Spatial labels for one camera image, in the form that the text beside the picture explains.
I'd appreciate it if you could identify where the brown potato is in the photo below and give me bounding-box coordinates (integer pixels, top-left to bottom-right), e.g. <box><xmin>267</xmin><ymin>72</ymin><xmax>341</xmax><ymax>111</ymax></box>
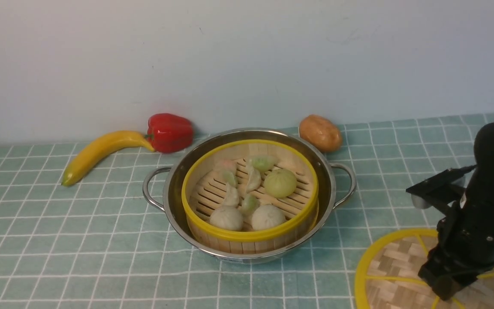
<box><xmin>298</xmin><ymin>114</ymin><xmax>343</xmax><ymax>153</ymax></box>

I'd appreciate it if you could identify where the white round bun left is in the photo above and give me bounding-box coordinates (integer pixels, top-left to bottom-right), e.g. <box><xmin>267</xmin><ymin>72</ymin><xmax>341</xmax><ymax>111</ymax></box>
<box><xmin>208</xmin><ymin>206</ymin><xmax>244</xmax><ymax>231</ymax></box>

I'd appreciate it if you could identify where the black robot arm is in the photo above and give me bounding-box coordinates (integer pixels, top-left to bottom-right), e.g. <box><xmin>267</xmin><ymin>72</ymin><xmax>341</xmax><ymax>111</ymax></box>
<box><xmin>406</xmin><ymin>122</ymin><xmax>494</xmax><ymax>301</ymax></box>

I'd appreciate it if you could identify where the bamboo steamer basket yellow rim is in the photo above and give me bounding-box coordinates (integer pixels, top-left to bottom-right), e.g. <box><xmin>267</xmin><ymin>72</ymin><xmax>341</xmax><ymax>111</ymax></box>
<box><xmin>181</xmin><ymin>139</ymin><xmax>319</xmax><ymax>254</ymax></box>

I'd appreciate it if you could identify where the white round bun right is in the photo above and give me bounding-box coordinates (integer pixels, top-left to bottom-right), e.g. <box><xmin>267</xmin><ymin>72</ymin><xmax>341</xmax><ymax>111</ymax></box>
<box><xmin>251</xmin><ymin>205</ymin><xmax>286</xmax><ymax>231</ymax></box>

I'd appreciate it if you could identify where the stainless steel pot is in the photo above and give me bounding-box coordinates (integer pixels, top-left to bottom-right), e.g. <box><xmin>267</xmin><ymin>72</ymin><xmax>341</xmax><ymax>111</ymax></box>
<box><xmin>142</xmin><ymin>128</ymin><xmax>357</xmax><ymax>264</ymax></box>

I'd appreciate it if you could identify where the red bell pepper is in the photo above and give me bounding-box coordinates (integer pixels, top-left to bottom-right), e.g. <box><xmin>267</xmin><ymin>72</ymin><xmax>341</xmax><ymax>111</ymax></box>
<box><xmin>146</xmin><ymin>113</ymin><xmax>194</xmax><ymax>153</ymax></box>

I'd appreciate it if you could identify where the pale green round bun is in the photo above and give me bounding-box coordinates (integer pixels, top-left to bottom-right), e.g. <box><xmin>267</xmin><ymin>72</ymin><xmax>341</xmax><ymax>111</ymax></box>
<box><xmin>263</xmin><ymin>169</ymin><xmax>297</xmax><ymax>198</ymax></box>

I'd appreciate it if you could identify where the green dumpling lower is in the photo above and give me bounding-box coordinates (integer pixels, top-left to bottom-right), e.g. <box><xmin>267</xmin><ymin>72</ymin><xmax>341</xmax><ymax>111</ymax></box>
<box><xmin>238</xmin><ymin>193</ymin><xmax>260</xmax><ymax>217</ymax></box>

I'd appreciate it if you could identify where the green dumpling top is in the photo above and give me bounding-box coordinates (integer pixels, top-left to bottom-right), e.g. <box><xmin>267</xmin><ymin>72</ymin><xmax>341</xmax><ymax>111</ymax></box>
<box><xmin>247</xmin><ymin>154</ymin><xmax>279</xmax><ymax>173</ymax></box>

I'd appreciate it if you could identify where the pink dumpling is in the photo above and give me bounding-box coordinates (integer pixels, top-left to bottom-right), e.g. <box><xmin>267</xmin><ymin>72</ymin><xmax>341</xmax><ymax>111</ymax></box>
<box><xmin>215</xmin><ymin>160</ymin><xmax>237</xmax><ymax>174</ymax></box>

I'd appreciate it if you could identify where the pale dumpling centre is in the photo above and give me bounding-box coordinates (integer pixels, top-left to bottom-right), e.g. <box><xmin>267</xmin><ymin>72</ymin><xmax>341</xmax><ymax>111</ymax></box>
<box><xmin>245</xmin><ymin>165</ymin><xmax>262</xmax><ymax>194</ymax></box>

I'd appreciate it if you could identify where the white round bun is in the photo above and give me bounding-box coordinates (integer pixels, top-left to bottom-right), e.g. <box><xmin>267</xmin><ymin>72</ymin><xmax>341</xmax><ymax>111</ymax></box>
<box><xmin>208</xmin><ymin>206</ymin><xmax>244</xmax><ymax>231</ymax></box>
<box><xmin>251</xmin><ymin>205</ymin><xmax>286</xmax><ymax>231</ymax></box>

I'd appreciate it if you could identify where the woven bamboo steamer lid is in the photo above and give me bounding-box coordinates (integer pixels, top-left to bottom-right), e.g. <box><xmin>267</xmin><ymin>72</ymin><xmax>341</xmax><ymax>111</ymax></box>
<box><xmin>354</xmin><ymin>228</ymin><xmax>494</xmax><ymax>309</ymax></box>

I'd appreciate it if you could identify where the green checkered tablecloth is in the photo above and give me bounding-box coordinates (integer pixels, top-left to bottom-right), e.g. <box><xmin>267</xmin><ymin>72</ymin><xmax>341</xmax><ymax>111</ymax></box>
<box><xmin>0</xmin><ymin>114</ymin><xmax>494</xmax><ymax>309</ymax></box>

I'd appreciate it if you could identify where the green dumpling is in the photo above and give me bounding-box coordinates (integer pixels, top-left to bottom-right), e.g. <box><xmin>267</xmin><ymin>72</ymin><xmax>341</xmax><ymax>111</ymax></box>
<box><xmin>247</xmin><ymin>154</ymin><xmax>279</xmax><ymax>173</ymax></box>
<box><xmin>238</xmin><ymin>193</ymin><xmax>260</xmax><ymax>217</ymax></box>

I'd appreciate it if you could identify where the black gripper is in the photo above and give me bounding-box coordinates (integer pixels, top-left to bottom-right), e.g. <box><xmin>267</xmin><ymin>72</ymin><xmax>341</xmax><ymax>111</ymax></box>
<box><xmin>418</xmin><ymin>172</ymin><xmax>494</xmax><ymax>301</ymax></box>

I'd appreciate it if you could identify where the yellow banana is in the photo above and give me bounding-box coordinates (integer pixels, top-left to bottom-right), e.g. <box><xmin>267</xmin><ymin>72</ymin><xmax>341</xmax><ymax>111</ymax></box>
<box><xmin>61</xmin><ymin>130</ymin><xmax>155</xmax><ymax>187</ymax></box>

